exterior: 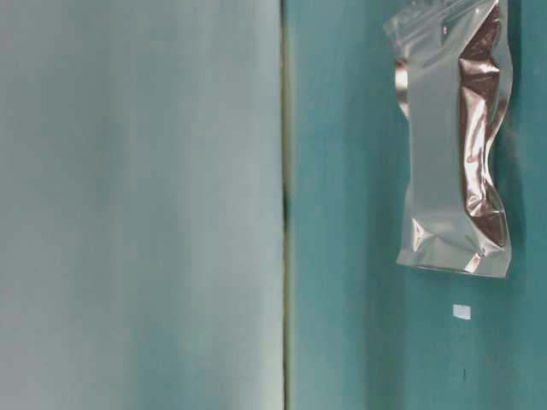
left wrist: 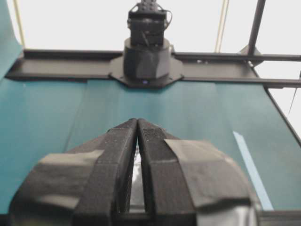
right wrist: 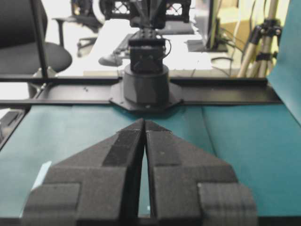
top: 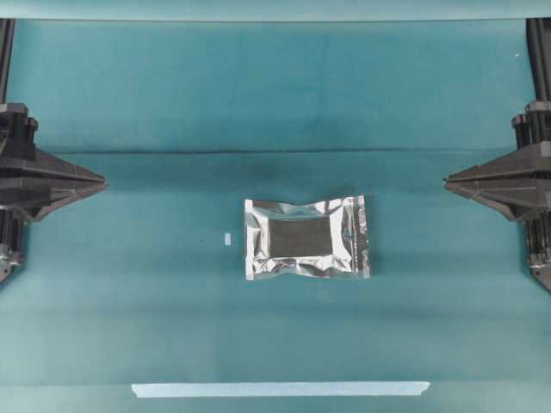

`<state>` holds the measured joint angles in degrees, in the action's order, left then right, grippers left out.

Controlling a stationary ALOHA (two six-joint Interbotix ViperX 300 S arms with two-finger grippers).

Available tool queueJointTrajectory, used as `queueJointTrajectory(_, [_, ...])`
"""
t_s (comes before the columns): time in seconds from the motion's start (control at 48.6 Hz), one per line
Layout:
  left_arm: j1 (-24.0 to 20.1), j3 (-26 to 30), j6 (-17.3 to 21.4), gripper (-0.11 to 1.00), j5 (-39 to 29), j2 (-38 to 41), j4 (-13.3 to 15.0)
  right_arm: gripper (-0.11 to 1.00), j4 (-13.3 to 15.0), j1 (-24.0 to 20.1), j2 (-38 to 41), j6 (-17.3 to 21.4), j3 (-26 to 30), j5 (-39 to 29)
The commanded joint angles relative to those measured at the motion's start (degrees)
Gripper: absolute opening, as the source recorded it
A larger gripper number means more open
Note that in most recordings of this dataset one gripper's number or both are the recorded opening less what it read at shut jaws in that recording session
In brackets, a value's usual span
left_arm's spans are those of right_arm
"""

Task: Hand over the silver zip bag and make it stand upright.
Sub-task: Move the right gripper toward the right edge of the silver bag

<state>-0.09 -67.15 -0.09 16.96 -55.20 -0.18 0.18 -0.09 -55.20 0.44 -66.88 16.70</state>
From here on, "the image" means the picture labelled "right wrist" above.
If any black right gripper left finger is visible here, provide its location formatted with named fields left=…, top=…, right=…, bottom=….
left=22, top=119, right=144, bottom=226

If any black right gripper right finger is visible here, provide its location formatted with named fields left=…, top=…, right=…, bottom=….
left=145, top=120, right=258, bottom=226

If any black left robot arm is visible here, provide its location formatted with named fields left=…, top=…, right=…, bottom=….
left=105, top=0, right=191, bottom=112

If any white desk with equipment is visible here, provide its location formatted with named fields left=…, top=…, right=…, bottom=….
left=83, top=19, right=230, bottom=78

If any black office chair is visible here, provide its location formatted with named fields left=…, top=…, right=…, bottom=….
left=0, top=0, right=72, bottom=75

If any black aluminium frame rail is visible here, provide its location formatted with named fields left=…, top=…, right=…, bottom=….
left=0, top=77, right=282, bottom=112

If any silver camera tripod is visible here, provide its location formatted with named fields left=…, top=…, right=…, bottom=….
left=237, top=0, right=283, bottom=78

